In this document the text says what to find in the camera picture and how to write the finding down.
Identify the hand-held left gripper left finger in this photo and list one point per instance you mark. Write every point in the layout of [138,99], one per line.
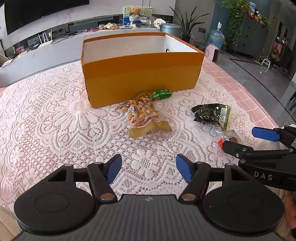
[114,166]

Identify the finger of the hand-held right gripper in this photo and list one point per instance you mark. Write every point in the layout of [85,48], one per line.
[263,134]
[233,148]

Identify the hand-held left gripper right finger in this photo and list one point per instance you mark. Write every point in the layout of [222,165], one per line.
[185,166]

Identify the round chocolate snack packet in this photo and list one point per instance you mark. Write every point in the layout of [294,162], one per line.
[230,138]

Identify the dark seaweed packet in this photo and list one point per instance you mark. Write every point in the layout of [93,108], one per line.
[209,114]

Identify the tan vacuum-sealed snack packet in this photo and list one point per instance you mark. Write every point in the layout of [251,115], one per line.
[150,129]

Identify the clear peanut packet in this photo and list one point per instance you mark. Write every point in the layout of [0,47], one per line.
[138,111]

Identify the green sausage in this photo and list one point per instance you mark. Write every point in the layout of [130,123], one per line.
[161,94]

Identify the orange cardboard box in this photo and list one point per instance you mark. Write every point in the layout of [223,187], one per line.
[141,76]

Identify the person's right hand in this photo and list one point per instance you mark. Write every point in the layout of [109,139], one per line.
[291,208]

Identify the cream cloth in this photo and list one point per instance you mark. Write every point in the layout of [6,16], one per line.
[266,144]

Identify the white step stool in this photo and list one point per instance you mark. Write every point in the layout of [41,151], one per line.
[266,63]

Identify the white lace tablecloth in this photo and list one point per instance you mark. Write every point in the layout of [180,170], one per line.
[57,120]

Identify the pink space heater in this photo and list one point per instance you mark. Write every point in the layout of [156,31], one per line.
[212,52]

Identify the grey drawer cabinet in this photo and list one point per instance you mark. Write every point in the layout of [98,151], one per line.
[253,37]

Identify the blue water jug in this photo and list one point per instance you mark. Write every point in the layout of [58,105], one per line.
[217,37]

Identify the trailing green pothos plant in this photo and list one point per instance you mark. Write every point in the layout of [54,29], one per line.
[235,18]

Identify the white marble media console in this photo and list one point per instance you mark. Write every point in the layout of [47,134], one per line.
[46,58]

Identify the tall-leaved potted plant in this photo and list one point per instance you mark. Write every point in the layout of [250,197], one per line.
[186,25]

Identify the grey metal pot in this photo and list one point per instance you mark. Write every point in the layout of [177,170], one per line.
[170,29]

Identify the pile of snack bags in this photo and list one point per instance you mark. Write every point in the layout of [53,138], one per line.
[109,26]

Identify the white router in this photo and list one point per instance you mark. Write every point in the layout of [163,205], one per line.
[45,41]

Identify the brown teddy bear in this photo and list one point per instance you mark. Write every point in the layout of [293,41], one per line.
[134,11]

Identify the green picture board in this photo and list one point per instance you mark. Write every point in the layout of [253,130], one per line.
[146,12]

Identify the black wall television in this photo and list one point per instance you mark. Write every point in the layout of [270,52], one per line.
[41,14]

